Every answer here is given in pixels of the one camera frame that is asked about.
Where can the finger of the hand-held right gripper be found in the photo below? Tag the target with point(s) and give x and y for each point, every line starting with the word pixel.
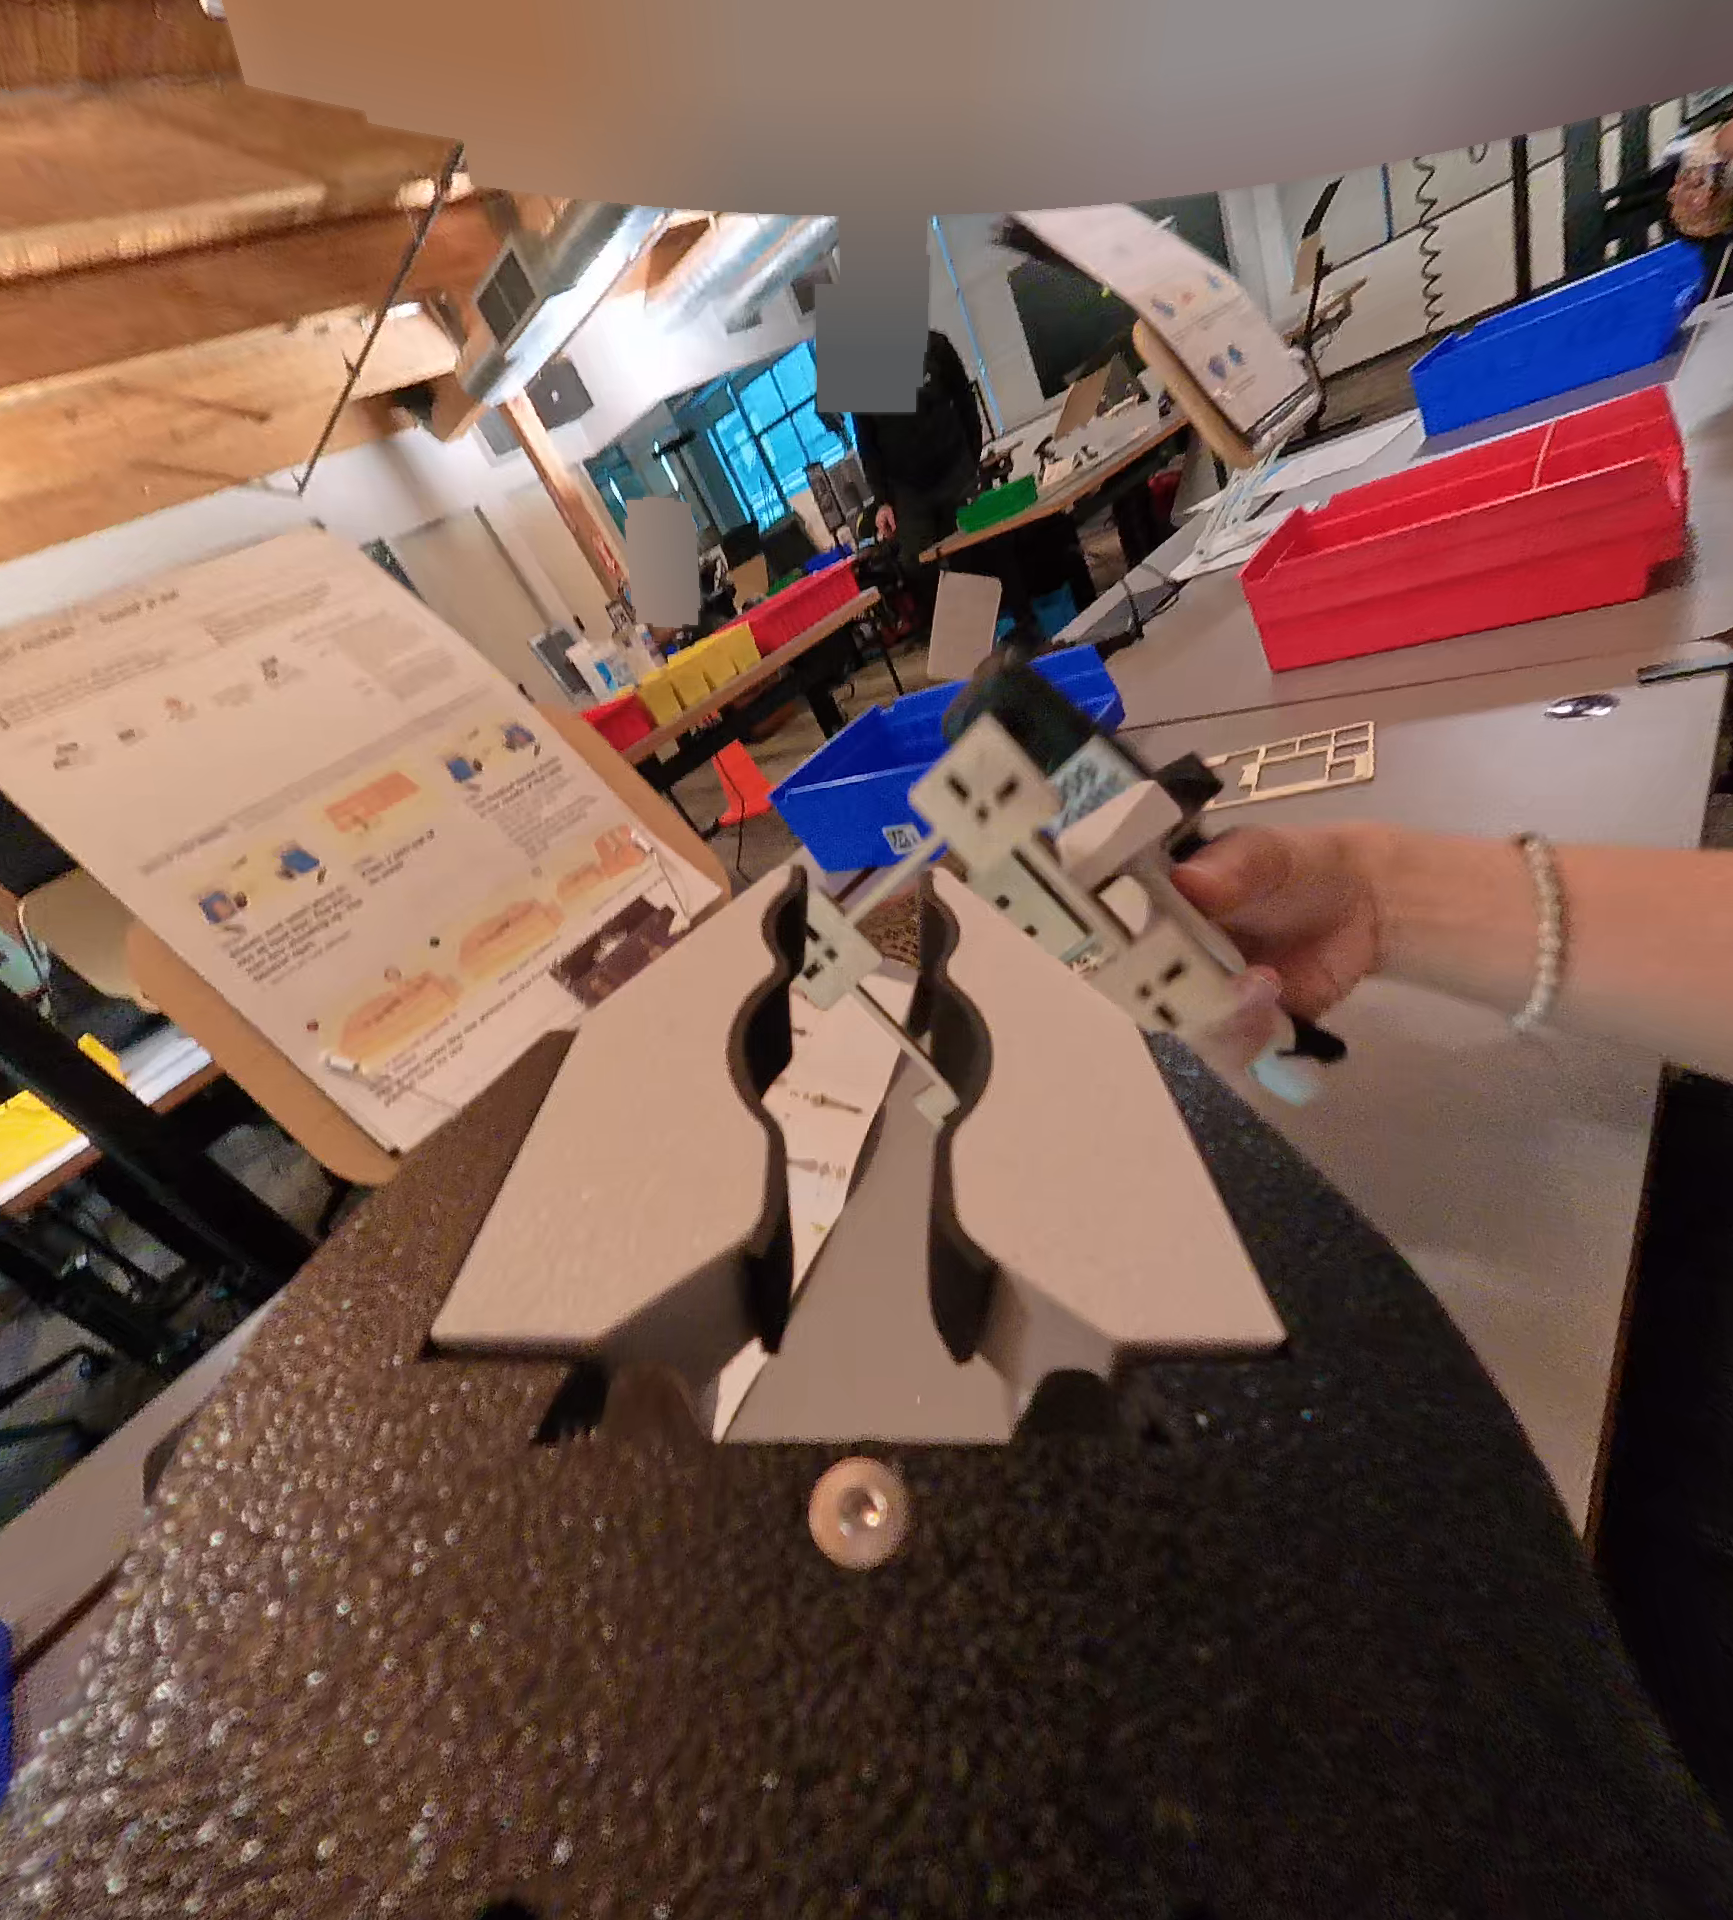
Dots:
pixel 1140 837

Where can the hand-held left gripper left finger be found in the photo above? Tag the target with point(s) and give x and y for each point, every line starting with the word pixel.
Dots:
pixel 612 1187

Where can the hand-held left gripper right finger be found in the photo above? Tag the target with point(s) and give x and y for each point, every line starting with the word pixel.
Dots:
pixel 1108 1200

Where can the wooden tower base model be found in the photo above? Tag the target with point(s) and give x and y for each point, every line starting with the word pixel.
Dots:
pixel 980 788

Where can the person's right forearm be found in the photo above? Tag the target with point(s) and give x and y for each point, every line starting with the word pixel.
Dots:
pixel 1676 962

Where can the person's right hand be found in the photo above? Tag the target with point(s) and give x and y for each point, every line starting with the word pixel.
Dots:
pixel 1299 914

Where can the green plastic bin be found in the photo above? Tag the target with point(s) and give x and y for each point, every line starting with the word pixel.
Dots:
pixel 998 508

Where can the folded assembly instruction booklet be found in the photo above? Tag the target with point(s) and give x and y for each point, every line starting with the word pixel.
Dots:
pixel 844 1110

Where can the orange traffic cone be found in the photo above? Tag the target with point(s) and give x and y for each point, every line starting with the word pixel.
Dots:
pixel 743 795

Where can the yellow plastic bin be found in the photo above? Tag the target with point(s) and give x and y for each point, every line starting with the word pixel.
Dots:
pixel 3 1148
pixel 701 677

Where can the wooden document stand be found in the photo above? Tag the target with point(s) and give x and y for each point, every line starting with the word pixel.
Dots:
pixel 1211 315
pixel 250 1081

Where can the red divided plastic bin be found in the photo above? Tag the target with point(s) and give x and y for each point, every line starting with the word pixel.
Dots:
pixel 1465 583

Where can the printed instruction sheet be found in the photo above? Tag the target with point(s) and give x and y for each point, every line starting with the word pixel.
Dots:
pixel 281 750

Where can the empty wooden parts frame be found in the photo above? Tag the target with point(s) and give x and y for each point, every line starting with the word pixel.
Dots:
pixel 1357 750

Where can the metal ceiling duct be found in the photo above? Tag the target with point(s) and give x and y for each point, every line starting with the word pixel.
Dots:
pixel 612 270

